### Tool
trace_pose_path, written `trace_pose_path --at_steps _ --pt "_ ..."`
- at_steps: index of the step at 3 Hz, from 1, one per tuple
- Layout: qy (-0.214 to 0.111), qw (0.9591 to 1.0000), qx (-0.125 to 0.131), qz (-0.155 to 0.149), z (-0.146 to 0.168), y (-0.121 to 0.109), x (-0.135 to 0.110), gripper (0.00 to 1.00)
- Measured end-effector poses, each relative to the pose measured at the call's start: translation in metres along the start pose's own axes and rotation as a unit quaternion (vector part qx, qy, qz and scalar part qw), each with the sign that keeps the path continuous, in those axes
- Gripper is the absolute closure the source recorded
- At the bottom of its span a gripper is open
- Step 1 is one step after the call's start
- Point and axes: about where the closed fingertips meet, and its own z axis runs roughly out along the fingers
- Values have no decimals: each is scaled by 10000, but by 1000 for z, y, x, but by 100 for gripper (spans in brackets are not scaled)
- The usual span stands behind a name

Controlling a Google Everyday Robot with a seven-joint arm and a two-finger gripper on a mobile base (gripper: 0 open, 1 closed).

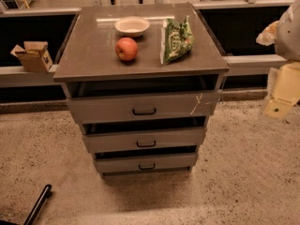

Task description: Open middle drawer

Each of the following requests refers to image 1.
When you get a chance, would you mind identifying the grey bottom drawer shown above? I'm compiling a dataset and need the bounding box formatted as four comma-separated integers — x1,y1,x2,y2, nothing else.
94,153,197,173

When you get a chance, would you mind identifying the white bowl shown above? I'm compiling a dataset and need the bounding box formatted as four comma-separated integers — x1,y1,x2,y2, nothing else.
114,16,150,38

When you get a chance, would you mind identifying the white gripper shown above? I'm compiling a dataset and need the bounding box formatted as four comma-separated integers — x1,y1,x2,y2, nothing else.
256,21,300,119

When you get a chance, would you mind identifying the red apple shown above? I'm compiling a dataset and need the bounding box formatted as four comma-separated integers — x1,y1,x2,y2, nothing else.
115,37,138,61

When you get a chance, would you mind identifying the white string on drawer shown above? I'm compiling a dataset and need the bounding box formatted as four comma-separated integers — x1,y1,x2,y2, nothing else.
189,93,204,116

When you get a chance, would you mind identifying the grey top drawer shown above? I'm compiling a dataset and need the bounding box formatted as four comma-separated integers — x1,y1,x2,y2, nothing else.
67,92,219,124

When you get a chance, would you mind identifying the open cardboard box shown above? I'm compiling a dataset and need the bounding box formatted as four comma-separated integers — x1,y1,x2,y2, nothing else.
10,41,53,72

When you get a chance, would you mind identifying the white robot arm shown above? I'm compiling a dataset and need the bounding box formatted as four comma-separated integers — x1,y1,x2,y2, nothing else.
256,0,300,119

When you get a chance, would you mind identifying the grey drawer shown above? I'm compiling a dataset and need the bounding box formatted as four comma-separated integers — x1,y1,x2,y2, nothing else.
67,92,219,124
82,127,206,153
94,153,197,173

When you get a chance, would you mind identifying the green chip bag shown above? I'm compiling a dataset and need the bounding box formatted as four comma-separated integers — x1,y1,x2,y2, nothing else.
160,16,194,64

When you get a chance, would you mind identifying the black pole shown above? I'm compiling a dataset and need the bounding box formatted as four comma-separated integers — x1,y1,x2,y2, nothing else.
23,184,52,225

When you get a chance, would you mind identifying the grey drawer cabinet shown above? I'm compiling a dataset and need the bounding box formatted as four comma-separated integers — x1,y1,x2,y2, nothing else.
53,4,229,176

